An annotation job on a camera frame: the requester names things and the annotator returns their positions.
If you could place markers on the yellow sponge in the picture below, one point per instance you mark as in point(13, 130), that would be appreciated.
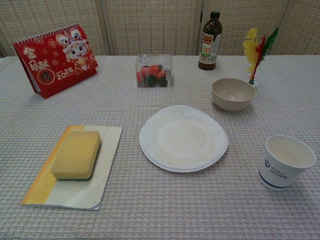
point(75, 152)

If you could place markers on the dark sauce bottle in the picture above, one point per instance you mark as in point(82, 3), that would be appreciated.
point(208, 50)

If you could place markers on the white woven tablecloth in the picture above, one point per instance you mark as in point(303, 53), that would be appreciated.
point(175, 212)

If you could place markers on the beige folding screen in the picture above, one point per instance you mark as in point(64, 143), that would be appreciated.
point(150, 25)

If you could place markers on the white paper cup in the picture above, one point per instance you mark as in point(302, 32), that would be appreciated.
point(275, 172)

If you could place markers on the clear box of toy fruit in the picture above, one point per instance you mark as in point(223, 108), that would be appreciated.
point(153, 72)

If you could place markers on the white paper plate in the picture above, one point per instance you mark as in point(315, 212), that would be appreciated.
point(185, 140)
point(149, 157)

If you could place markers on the beige bowl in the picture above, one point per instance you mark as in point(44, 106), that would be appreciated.
point(232, 102)

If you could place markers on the colourful feather shuttlecock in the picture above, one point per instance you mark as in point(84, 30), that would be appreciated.
point(251, 47)

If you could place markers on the red desk calendar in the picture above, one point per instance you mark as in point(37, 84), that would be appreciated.
point(62, 57)

